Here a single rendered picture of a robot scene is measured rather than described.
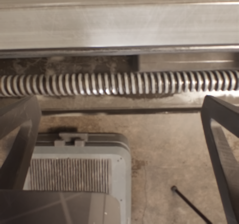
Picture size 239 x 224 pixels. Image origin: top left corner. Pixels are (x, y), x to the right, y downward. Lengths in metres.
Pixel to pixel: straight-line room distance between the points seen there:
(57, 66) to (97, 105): 0.18
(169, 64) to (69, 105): 0.35
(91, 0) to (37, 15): 0.07
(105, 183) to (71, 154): 0.19
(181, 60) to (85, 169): 0.59
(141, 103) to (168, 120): 0.46
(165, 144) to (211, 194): 0.39
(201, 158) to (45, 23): 1.11
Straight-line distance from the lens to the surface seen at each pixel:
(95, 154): 0.94
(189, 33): 0.32
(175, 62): 0.68
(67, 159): 0.96
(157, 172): 1.26
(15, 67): 0.81
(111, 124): 1.16
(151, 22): 0.30
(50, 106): 0.77
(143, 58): 0.67
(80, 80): 0.41
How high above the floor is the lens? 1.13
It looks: 82 degrees down
